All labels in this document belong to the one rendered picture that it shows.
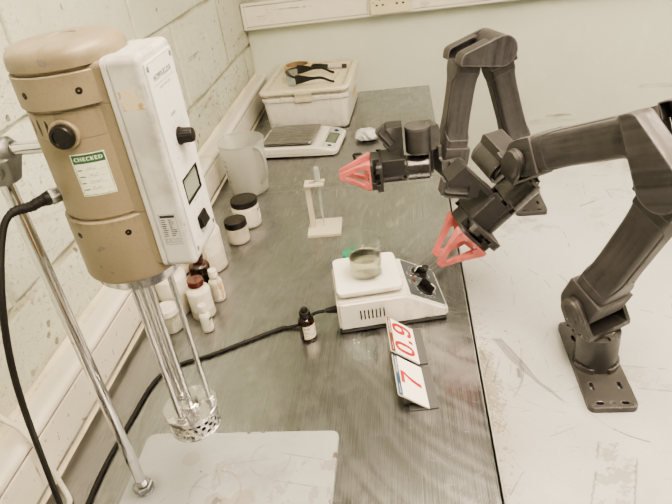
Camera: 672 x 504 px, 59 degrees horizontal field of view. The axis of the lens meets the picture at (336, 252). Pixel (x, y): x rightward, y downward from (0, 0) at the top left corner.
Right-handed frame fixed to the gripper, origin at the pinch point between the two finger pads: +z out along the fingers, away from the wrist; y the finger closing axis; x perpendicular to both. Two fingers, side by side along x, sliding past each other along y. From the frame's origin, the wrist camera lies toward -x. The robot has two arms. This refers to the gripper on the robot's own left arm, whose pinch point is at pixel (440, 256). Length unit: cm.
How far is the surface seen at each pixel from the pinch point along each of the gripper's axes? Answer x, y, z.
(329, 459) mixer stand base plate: -5.4, 29.2, 25.3
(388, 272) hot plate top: -2.3, -4.1, 9.6
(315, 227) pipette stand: -4.8, -39.3, 24.5
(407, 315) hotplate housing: 4.0, 1.1, 12.0
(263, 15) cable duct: -36, -148, 11
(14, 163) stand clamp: -59, 31, 12
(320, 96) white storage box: -9, -109, 13
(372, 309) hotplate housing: -1.9, 1.2, 15.1
